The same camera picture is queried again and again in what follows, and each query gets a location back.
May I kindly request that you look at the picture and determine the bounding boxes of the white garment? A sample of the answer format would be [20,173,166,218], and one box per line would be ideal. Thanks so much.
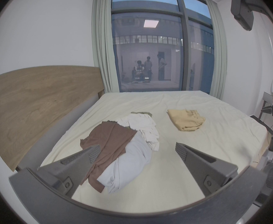
[116,113,160,152]

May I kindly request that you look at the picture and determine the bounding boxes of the pale grey garment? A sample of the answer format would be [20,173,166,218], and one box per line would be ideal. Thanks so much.
[96,131,152,194]

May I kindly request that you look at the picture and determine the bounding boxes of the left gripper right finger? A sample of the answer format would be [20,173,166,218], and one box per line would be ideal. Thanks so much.
[175,142,238,198]

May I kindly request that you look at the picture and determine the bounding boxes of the brown garment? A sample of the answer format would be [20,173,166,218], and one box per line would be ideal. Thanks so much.
[80,121,137,193]

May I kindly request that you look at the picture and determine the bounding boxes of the window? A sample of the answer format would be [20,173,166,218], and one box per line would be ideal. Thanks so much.
[111,0,215,96]

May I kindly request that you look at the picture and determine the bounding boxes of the bed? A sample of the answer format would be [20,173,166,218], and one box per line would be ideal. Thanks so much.
[0,65,267,210]

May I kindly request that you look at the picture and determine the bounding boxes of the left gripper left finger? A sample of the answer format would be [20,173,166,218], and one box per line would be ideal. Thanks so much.
[37,144,101,197]

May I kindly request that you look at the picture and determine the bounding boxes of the tan shorts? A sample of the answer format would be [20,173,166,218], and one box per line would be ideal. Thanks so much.
[166,108,206,132]

